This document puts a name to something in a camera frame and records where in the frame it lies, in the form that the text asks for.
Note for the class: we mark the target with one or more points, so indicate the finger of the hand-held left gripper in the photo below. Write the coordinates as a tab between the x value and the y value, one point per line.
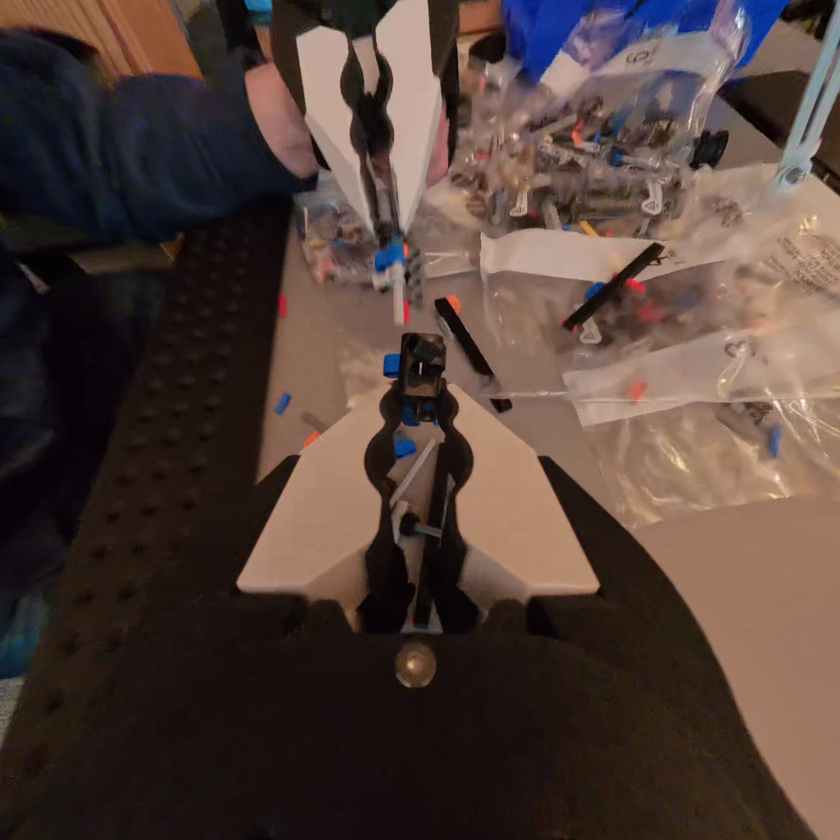
321	85
417	98

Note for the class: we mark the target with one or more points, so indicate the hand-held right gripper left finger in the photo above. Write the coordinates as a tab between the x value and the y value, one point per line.
315	525

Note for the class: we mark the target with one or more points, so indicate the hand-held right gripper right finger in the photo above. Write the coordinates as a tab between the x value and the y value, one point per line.
525	525

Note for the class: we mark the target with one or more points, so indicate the long black lego beam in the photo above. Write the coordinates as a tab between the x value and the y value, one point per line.
469	348

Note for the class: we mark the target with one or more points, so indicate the person's left forearm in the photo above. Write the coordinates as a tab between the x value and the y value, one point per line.
131	151

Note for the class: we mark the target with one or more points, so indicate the long black lego axle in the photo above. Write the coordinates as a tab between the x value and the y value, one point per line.
430	558

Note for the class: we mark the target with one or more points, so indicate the light grey lego axle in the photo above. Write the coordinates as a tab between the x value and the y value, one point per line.
413	479

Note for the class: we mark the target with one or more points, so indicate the blue lego pin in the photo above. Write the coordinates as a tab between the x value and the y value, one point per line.
403	446
283	403

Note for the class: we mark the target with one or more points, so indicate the large bag dark lego pieces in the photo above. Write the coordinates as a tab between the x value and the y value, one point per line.
590	151

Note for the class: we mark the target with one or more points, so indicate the black lego beam red pins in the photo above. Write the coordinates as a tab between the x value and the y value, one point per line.
613	289

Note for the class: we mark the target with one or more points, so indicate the black lego wheel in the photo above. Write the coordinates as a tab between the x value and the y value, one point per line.
710	148

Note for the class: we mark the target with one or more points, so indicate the person's left hand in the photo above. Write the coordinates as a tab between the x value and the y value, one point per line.
282	124

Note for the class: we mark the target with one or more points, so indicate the blue plastic bin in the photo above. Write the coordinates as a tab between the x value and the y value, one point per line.
525	26

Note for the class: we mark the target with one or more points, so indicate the dark perforated board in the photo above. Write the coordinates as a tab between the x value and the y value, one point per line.
164	459

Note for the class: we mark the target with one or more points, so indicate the pile of clear plastic bags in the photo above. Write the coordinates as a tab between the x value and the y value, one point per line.
689	394

